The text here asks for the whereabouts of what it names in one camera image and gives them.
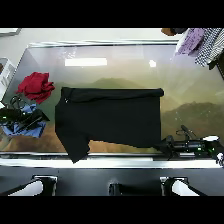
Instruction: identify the black T-shirt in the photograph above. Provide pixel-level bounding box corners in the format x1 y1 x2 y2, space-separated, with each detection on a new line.
54 86 165 164

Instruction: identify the red garment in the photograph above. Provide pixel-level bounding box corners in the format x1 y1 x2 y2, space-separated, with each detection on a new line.
15 71 56 105

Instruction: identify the blue garment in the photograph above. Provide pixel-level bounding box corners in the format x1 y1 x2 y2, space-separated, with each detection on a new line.
0 102 48 139

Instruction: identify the purple garment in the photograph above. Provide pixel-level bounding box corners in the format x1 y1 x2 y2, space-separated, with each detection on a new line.
175 28 206 57

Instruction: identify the checked shirt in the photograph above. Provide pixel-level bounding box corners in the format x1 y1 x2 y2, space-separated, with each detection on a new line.
194 28 224 68

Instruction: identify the silver frame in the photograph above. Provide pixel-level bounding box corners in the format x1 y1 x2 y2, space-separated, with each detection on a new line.
0 39 224 197

